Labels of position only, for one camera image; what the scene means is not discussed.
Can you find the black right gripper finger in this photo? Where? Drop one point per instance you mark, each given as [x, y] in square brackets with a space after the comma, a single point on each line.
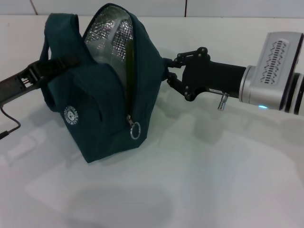
[180, 88]
[190, 55]

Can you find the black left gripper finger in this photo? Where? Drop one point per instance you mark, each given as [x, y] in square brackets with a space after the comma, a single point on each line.
[50, 67]

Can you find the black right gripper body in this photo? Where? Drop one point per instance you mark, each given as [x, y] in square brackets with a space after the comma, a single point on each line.
[213, 76]

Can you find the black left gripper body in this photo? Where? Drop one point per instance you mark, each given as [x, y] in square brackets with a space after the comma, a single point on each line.
[12, 89]

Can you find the green cucumber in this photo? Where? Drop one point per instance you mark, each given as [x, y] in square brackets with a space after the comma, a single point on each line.
[130, 61]

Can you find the dark teal insulated lunch bag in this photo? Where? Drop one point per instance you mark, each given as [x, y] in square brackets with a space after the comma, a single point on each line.
[99, 99]

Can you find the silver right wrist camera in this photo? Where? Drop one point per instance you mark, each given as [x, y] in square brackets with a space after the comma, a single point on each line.
[275, 61]

